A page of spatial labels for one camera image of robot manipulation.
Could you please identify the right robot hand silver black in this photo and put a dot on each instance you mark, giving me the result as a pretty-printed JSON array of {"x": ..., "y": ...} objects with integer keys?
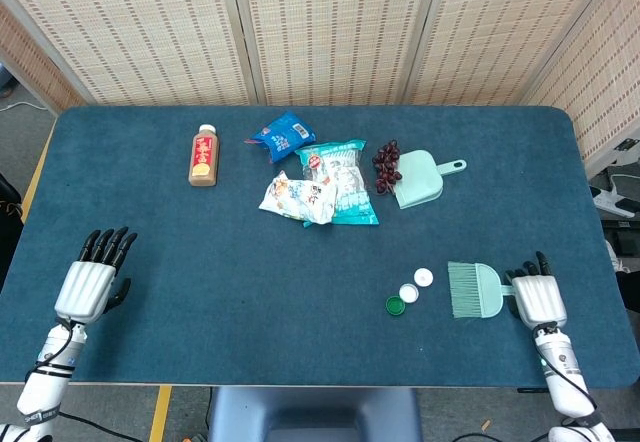
[{"x": 540, "y": 299}]

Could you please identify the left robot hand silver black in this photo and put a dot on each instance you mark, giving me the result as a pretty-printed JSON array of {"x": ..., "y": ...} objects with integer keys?
[{"x": 85, "y": 287}]

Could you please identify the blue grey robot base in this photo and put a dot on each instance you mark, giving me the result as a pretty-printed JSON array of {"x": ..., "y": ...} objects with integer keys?
[{"x": 315, "y": 414}]

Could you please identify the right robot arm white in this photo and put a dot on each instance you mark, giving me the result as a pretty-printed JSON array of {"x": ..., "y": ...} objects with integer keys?
[{"x": 562, "y": 367}]

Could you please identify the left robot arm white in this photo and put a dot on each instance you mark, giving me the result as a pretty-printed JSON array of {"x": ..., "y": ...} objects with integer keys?
[{"x": 45, "y": 379}]

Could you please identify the white bottle cap red dot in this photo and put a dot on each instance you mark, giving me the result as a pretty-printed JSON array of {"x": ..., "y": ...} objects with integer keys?
[{"x": 423, "y": 277}]

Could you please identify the white bottle cap open side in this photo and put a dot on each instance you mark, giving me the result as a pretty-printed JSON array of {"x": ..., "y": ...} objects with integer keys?
[{"x": 409, "y": 293}]

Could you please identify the green bottle cap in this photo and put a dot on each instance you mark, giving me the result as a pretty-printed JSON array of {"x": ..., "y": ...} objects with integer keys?
[{"x": 394, "y": 306}]

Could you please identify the brown drink bottle red label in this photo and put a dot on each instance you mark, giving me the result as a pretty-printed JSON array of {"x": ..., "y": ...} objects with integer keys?
[{"x": 204, "y": 159}]

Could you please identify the black bag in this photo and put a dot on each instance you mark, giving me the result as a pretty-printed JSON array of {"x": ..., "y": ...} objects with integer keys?
[{"x": 9, "y": 232}]

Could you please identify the white power strip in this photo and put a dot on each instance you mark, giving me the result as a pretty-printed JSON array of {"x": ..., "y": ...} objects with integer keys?
[{"x": 612, "y": 202}]

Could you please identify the blue table mat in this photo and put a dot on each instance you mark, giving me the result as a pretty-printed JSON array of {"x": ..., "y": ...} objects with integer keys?
[{"x": 250, "y": 287}]

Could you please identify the mint green dustpan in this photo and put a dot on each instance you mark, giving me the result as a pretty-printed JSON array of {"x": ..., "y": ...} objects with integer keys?
[{"x": 417, "y": 179}]

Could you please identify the bunch of dark red grapes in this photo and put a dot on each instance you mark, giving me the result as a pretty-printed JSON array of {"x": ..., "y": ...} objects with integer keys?
[{"x": 386, "y": 167}]

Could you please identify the teal snack bag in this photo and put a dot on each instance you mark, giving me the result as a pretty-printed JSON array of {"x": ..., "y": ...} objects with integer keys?
[{"x": 352, "y": 197}]

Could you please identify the woven folding screen panel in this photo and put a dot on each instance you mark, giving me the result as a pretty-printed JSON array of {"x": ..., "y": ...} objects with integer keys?
[
  {"x": 600, "y": 82},
  {"x": 30, "y": 67},
  {"x": 495, "y": 32},
  {"x": 140, "y": 32},
  {"x": 335, "y": 32}
]

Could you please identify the white snack bag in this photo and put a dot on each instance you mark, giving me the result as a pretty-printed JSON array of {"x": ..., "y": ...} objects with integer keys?
[{"x": 295, "y": 199}]

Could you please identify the blue snack bag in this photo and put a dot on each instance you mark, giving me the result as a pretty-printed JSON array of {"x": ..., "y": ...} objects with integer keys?
[{"x": 282, "y": 134}]

